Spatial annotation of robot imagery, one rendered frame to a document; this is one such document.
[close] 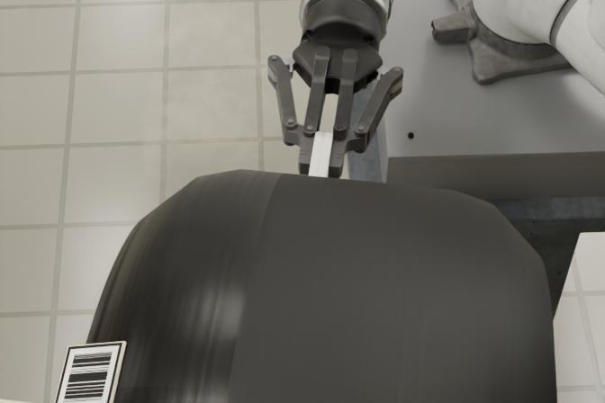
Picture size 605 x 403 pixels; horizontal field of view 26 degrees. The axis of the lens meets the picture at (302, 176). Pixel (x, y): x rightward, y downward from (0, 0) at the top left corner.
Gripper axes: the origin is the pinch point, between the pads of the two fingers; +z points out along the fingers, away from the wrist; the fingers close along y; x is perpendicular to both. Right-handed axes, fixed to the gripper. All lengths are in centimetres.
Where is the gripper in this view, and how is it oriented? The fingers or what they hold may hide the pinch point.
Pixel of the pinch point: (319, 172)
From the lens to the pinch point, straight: 112.8
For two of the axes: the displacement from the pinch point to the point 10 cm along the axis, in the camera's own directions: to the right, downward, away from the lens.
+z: -1.2, 7.1, -7.0
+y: 9.9, 1.0, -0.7
